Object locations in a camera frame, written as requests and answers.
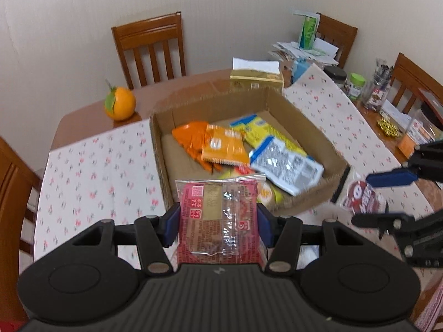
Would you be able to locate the wooden chair back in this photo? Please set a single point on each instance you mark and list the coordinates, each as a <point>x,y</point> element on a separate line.
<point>145,33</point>

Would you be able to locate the glass jar with pens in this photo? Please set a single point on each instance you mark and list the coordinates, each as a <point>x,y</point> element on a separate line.
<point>377,93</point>

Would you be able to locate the green and white carton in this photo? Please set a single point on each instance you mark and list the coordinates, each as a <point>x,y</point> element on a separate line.
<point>308,31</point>

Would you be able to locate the cardboard box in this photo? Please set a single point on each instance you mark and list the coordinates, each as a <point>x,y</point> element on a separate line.
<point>304,124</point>

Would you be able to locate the white envelope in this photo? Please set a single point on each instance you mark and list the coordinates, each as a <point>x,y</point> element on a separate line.
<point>394,112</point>

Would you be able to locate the red round snack packet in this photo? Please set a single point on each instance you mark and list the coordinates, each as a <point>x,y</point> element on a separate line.
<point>361,197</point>

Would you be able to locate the black lid jar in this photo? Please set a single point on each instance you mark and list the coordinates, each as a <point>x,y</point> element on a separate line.
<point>335,76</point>

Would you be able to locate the orange and white packet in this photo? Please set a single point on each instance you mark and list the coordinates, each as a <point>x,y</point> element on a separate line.
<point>406,144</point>

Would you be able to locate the green lid jar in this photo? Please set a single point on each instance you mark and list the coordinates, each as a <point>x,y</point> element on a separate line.
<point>355,86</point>

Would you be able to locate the orange fruit with leaf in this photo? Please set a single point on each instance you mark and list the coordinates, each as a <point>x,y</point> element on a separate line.
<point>121,105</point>

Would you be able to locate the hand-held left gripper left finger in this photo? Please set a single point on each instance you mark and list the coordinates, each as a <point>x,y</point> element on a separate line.
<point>171,226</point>

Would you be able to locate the small blue box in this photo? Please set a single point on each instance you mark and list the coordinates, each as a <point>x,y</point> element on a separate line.
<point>300,70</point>

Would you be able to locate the orange snack packet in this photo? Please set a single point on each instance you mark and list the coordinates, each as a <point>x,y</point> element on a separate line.
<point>190,138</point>
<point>225,147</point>

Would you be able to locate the blue and white snack packet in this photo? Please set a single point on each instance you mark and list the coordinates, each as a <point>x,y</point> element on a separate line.
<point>287,164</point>

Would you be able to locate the gold tissue box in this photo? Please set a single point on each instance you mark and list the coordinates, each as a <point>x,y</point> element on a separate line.
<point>256,79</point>

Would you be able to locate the floral tablecloth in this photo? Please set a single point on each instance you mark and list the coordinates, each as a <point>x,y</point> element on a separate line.
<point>103,166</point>

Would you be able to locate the yellow bread snack packet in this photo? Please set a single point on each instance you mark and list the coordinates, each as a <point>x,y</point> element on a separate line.
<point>272,195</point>

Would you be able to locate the pile of papers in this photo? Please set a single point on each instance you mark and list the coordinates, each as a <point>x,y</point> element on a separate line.
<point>322,50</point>

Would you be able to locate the crumpled orange snack packet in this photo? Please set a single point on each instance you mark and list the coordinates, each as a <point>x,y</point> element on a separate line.
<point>190,138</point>

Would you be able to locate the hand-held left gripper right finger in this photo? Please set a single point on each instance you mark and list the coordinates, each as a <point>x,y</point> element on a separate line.
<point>264,226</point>

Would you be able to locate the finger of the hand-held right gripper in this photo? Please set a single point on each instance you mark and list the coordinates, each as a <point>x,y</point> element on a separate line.
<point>377,219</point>
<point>391,178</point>

